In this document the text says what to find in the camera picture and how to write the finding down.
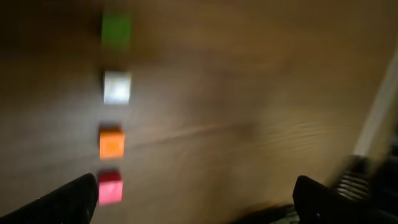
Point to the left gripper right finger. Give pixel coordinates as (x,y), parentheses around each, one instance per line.
(317,205)

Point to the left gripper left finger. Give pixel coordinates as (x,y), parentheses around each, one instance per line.
(65,202)

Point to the red cube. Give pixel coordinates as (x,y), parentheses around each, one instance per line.
(110,189)

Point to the orange cube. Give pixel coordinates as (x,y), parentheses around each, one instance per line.
(112,143)

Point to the green cube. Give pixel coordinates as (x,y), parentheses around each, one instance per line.
(116,29)

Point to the white cube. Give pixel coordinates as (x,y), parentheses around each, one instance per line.
(117,87)

